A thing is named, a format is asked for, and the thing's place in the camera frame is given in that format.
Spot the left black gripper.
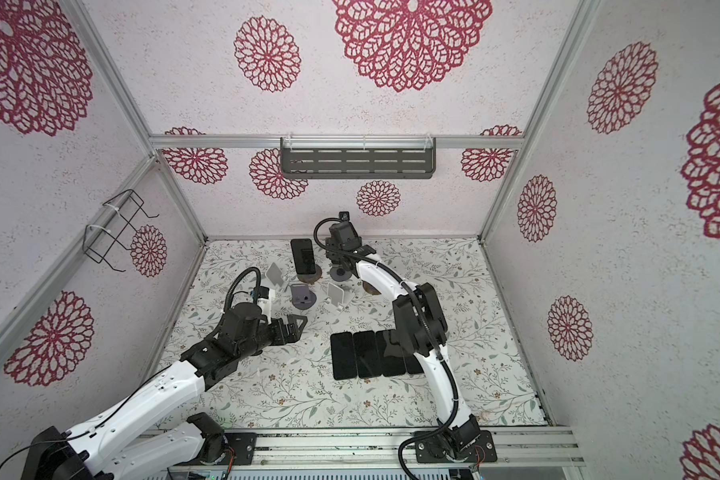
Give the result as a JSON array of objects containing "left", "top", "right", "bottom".
[{"left": 238, "top": 312, "right": 307, "bottom": 361}]

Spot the black phone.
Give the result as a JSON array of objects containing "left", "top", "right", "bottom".
[
  {"left": 375, "top": 329, "right": 407, "bottom": 377},
  {"left": 353, "top": 330, "right": 382, "bottom": 379},
  {"left": 290, "top": 238, "right": 317, "bottom": 275},
  {"left": 330, "top": 332, "right": 357, "bottom": 381},
  {"left": 403, "top": 355, "right": 423, "bottom": 375}
]

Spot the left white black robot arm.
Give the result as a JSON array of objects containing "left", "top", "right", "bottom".
[{"left": 21, "top": 302, "right": 308, "bottom": 479}]

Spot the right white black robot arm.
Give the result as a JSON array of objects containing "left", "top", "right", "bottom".
[{"left": 313, "top": 217, "right": 480, "bottom": 452}]

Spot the grey round stand back centre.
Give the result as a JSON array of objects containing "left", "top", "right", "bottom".
[{"left": 329, "top": 266, "right": 353, "bottom": 282}]

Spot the grey round stand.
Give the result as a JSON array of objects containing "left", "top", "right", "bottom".
[
  {"left": 290, "top": 284, "right": 317, "bottom": 311},
  {"left": 329, "top": 266, "right": 353, "bottom": 282}
]

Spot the grey round stand front left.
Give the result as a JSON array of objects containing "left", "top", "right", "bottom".
[{"left": 290, "top": 284, "right": 317, "bottom": 311}]

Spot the wooden round stand back left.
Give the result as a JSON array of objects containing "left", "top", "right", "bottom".
[{"left": 297, "top": 265, "right": 322, "bottom": 284}]

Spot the wooden round stand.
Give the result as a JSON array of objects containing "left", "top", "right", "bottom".
[
  {"left": 297, "top": 265, "right": 322, "bottom": 284},
  {"left": 362, "top": 281, "right": 381, "bottom": 295}
]

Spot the wooden round stand back right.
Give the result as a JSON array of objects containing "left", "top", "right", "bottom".
[{"left": 362, "top": 281, "right": 381, "bottom": 295}]

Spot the white stand front right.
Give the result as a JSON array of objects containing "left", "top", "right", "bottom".
[{"left": 326, "top": 283, "right": 353, "bottom": 310}]

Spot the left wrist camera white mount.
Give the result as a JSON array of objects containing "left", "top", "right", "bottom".
[{"left": 252, "top": 286, "right": 276, "bottom": 323}]

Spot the grey slotted wall shelf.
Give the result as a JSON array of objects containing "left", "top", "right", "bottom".
[{"left": 279, "top": 137, "right": 437, "bottom": 180}]

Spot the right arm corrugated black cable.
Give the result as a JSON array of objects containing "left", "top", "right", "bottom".
[{"left": 313, "top": 217, "right": 461, "bottom": 480}]

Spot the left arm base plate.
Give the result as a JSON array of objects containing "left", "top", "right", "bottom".
[{"left": 185, "top": 412, "right": 258, "bottom": 467}]

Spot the aluminium front rail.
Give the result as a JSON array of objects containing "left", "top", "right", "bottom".
[{"left": 219, "top": 426, "right": 585, "bottom": 471}]

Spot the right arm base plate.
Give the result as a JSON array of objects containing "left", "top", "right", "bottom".
[{"left": 414, "top": 429, "right": 498, "bottom": 464}]

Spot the black wire wall rack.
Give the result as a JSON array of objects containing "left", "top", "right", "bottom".
[{"left": 81, "top": 189, "right": 159, "bottom": 273}]

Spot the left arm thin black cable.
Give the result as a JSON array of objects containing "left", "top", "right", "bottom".
[{"left": 0, "top": 266, "right": 262, "bottom": 480}]

